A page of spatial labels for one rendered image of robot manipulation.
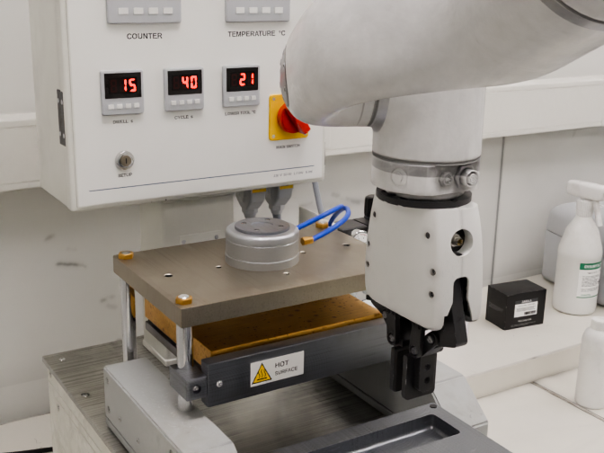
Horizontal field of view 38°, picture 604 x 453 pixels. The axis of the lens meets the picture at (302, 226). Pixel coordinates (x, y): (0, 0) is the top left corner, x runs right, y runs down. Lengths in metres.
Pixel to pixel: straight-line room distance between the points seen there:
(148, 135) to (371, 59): 0.49
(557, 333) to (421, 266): 0.98
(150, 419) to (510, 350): 0.83
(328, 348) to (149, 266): 0.20
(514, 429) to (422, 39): 0.94
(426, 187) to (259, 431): 0.41
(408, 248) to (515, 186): 1.18
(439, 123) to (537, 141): 1.23
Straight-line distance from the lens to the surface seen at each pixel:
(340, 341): 0.89
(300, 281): 0.87
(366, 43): 0.54
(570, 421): 1.44
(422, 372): 0.73
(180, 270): 0.91
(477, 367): 1.46
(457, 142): 0.65
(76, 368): 1.13
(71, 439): 1.12
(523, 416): 1.43
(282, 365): 0.86
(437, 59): 0.52
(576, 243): 1.69
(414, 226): 0.67
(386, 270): 0.71
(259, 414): 1.00
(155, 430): 0.85
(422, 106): 0.64
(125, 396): 0.91
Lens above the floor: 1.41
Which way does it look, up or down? 16 degrees down
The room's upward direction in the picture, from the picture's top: 1 degrees clockwise
